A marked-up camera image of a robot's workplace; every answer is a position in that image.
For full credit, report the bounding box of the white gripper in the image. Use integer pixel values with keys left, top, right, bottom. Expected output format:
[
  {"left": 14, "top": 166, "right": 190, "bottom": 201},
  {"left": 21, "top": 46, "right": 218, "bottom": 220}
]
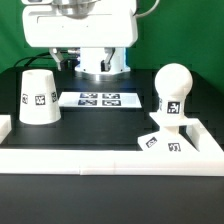
[{"left": 21, "top": 0, "right": 138, "bottom": 72}]

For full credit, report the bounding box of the white lamp shade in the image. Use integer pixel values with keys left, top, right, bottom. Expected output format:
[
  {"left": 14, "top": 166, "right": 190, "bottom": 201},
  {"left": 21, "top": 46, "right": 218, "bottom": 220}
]
[{"left": 19, "top": 69, "right": 61, "bottom": 125}]

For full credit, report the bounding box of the white lamp bulb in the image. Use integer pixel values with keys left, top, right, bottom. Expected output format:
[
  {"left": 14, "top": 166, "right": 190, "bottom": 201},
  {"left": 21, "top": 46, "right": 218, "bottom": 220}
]
[{"left": 155, "top": 63, "right": 193, "bottom": 120}]

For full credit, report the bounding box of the white lamp base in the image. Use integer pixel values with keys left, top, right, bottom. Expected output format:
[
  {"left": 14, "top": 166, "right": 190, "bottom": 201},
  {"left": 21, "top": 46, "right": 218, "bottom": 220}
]
[{"left": 137, "top": 112, "right": 197, "bottom": 153}]

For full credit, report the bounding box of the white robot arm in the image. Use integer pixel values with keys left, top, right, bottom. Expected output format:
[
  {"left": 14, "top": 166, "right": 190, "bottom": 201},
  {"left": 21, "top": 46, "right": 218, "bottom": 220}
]
[{"left": 21, "top": 0, "right": 138, "bottom": 80}]

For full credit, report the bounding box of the white marker sheet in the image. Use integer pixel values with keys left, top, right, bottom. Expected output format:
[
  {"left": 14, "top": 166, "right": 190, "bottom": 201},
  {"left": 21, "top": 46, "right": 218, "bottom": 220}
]
[{"left": 59, "top": 92, "right": 141, "bottom": 108}]

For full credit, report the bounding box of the black cable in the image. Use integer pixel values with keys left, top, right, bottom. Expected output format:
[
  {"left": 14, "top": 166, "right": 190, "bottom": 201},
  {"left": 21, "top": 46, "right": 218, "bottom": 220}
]
[{"left": 13, "top": 49, "right": 81, "bottom": 69}]

